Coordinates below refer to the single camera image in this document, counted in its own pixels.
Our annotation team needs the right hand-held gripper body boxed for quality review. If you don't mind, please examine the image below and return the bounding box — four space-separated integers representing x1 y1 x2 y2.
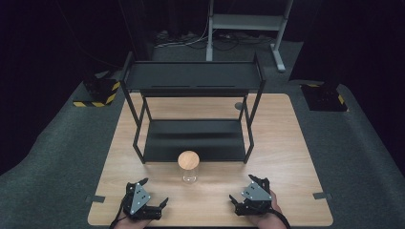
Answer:
235 178 273 217

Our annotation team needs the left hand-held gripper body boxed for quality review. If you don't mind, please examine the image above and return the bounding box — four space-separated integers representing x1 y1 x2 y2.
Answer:
122 181 163 221

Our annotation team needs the glass jar with wooden lid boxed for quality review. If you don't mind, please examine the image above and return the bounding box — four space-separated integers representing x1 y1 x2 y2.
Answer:
177 150 201 184

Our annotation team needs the black metal shelf rack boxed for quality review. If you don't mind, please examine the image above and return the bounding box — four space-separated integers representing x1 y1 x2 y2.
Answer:
120 52 266 165

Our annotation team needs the person's right hand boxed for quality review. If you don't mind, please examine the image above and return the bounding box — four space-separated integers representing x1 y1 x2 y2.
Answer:
247 190 288 229

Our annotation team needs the person's left hand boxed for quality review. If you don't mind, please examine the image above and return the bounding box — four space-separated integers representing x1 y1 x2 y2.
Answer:
114 216 152 229

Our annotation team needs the black box with hazard stripes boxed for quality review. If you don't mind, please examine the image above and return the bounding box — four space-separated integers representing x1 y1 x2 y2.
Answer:
73 75 122 108
300 82 349 113

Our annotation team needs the grey metal stand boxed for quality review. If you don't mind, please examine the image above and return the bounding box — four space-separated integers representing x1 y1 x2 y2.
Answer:
205 0 294 73

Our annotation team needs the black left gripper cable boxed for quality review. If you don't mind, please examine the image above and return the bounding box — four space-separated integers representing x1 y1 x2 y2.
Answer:
109 194 129 229

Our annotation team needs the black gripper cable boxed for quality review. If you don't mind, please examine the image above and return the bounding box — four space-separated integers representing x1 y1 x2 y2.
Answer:
268 208 291 229
109 194 129 229

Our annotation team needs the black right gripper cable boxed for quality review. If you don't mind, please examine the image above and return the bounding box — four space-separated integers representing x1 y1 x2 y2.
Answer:
268 208 291 229

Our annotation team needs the bundle of floor cables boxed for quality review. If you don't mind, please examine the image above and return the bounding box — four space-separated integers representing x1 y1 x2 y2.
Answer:
154 30 275 52

